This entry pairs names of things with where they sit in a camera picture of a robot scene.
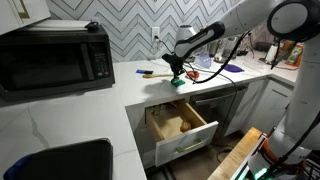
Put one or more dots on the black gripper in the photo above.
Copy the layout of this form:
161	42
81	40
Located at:
173	62

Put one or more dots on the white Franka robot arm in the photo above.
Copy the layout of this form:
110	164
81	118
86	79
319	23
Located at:
283	50

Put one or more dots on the open wooden drawer, white front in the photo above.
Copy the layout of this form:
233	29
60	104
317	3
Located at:
180	133

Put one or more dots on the blue plastic pitcher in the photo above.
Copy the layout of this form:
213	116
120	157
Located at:
203	60

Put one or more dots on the metal bowl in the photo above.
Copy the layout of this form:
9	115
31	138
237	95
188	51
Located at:
220	59

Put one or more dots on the purple plastic lid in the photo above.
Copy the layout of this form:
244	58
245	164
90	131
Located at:
233	68

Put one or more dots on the small black item on microwave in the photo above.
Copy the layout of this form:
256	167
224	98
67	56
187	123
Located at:
92	26

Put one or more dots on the white paper towel roll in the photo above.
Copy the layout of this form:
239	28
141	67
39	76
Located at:
273	53

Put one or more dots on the wooden board robot stand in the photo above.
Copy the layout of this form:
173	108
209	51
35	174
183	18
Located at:
236	156

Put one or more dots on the green and orange package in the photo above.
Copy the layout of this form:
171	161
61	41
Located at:
294	55

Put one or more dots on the black microwave oven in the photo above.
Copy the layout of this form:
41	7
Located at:
55	63

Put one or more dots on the white tray on microwave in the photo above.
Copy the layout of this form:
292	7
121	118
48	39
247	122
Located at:
56	24

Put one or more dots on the white upper cabinet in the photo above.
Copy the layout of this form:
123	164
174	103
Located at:
23	11

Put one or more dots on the blue object beside black case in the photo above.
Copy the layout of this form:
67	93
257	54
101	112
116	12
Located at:
13	168

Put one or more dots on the white wall outlet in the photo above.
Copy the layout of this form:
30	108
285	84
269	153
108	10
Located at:
155	33

